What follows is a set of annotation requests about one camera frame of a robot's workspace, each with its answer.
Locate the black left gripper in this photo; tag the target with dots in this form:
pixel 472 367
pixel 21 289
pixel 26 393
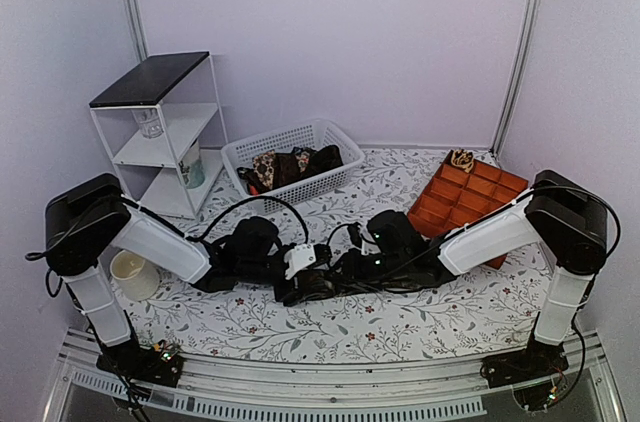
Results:
pixel 291 295

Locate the black shiny tie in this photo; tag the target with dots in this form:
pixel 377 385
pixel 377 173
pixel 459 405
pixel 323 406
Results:
pixel 324 160

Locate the cream paisley tie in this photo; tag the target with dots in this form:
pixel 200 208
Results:
pixel 264 166

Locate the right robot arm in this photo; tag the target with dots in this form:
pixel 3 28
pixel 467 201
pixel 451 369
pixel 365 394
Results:
pixel 570 221

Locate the clear drinking glass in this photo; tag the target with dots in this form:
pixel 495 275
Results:
pixel 148 121

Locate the orange compartment tray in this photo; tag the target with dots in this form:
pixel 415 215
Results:
pixel 453 198

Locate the green brown patterned tie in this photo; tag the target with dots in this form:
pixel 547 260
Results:
pixel 325 284

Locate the cream ceramic mug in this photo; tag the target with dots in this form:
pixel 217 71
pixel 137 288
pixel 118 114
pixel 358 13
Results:
pixel 138 278

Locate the white shelf with black top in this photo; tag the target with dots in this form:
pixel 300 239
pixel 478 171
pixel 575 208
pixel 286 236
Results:
pixel 182 88

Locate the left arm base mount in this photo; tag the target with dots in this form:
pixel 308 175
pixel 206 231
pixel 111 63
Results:
pixel 160 365

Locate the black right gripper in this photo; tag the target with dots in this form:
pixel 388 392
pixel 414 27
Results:
pixel 350 260

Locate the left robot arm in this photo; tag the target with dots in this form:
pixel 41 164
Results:
pixel 94 216

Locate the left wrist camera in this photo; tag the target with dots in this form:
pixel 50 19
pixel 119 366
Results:
pixel 303 256

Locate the rolled beige patterned tie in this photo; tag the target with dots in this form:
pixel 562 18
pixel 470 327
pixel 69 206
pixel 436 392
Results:
pixel 461 159

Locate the metal front rail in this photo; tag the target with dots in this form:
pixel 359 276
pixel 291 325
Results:
pixel 223 389

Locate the dark red patterned tie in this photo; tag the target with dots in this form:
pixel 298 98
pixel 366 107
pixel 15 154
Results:
pixel 288 170

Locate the white plastic basket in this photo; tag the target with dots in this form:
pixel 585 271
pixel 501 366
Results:
pixel 301 139

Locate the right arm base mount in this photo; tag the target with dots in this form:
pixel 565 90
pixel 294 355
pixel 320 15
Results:
pixel 536 360

